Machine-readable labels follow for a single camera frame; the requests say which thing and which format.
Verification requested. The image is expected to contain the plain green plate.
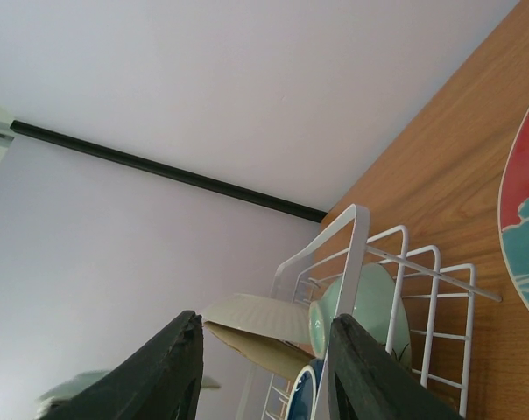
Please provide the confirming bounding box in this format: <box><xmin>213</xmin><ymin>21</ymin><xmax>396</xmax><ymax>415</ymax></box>
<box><xmin>34</xmin><ymin>370</ymin><xmax>111</xmax><ymax>419</ymax></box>

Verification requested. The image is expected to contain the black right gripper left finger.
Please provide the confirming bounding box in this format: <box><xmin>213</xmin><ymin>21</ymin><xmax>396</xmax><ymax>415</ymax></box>
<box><xmin>45</xmin><ymin>310</ymin><xmax>203</xmax><ymax>419</ymax></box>

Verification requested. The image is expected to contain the beige bird painted plate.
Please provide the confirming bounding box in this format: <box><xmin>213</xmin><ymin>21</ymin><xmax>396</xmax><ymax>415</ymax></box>
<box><xmin>204</xmin><ymin>321</ymin><xmax>314</xmax><ymax>381</ymax></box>

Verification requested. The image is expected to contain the black enclosure frame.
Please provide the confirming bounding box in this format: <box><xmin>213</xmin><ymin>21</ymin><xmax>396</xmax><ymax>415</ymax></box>
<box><xmin>11</xmin><ymin>120</ymin><xmax>327</xmax><ymax>223</ymax></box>

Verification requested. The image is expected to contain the white wire dish rack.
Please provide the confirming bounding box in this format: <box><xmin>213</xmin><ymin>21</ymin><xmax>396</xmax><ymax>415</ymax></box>
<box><xmin>270</xmin><ymin>204</ymin><xmax>502</xmax><ymax>417</ymax></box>

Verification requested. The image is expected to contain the dark blue ceramic mug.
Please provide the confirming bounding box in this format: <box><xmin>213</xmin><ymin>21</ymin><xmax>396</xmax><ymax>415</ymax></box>
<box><xmin>285</xmin><ymin>359</ymin><xmax>324</xmax><ymax>420</ymax></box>

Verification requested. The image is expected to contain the green floral ceramic bowl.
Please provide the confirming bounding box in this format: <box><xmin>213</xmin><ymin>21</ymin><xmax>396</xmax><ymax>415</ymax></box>
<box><xmin>308</xmin><ymin>263</ymin><xmax>412</xmax><ymax>369</ymax></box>

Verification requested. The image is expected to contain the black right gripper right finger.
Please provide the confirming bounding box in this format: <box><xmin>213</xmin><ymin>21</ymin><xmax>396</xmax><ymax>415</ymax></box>
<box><xmin>327</xmin><ymin>314</ymin><xmax>461</xmax><ymax>419</ymax></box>

